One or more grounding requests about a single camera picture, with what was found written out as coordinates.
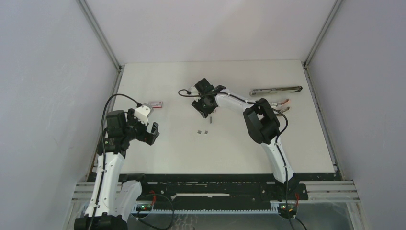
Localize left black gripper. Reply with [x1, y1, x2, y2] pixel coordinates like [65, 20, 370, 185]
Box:
[123, 109, 158, 145]

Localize red staple box sleeve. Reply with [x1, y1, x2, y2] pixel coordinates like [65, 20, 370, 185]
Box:
[149, 101, 163, 108]

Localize black silver stapler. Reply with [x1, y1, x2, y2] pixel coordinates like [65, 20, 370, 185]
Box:
[249, 86, 303, 97]

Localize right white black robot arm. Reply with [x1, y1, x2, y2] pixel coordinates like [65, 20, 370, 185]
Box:
[186, 78, 298, 199]

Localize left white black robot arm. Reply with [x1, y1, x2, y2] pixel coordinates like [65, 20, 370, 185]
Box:
[74, 104, 159, 230]

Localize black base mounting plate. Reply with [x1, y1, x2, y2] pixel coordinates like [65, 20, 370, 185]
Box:
[119, 173, 342, 208]

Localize left controller board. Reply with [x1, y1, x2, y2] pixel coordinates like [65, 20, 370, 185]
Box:
[135, 204, 153, 212]

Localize controller board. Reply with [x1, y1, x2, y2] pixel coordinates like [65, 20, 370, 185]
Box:
[135, 204, 153, 212]
[278, 205, 296, 213]

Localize right controller board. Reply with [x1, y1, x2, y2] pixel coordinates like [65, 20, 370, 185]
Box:
[278, 205, 296, 213]

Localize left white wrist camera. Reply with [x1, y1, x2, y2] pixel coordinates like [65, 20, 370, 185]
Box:
[134, 103, 154, 126]

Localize white slotted cable duct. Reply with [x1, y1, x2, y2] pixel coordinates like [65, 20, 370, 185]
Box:
[130, 202, 280, 215]

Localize aluminium frame rails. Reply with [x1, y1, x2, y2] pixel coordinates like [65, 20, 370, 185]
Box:
[71, 181, 360, 204]

